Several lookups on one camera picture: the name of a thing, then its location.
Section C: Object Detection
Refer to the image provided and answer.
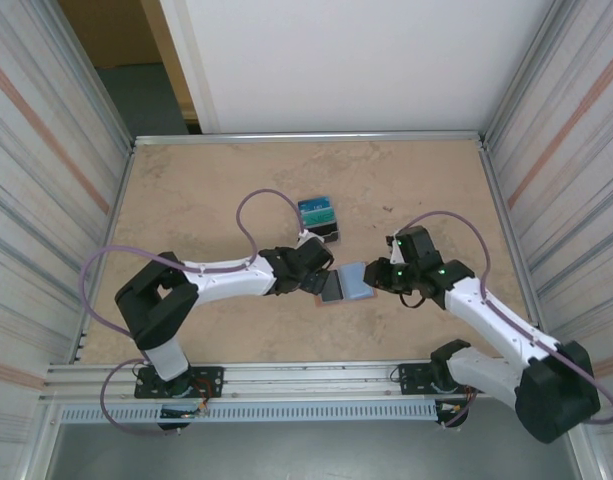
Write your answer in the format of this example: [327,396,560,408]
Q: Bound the clear acrylic card stand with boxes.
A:
[296,196,344,246]

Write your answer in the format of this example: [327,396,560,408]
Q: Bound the small circuit board with wires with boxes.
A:
[159,399,210,420]

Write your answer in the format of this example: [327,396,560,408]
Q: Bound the aluminium frame post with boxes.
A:
[483,0,582,146]
[48,0,137,147]

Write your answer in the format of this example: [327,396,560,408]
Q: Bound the teal card stack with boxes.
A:
[299,207,337,227]

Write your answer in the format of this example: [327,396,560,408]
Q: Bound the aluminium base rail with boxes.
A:
[38,355,585,405]

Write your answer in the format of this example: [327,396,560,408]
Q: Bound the light blue plastic card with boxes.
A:
[338,261,375,302]

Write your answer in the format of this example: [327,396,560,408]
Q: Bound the dark grey plastic card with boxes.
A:
[320,272,344,305]

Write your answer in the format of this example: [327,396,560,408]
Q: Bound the aluminium table edge rail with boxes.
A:
[77,143,138,362]
[131,130,487,147]
[478,142,552,357]

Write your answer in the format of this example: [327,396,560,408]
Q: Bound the white slotted cable duct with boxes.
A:
[59,402,440,425]

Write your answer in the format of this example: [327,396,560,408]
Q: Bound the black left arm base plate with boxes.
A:
[134,366,225,401]

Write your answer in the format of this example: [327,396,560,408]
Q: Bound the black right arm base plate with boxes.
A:
[395,363,487,399]

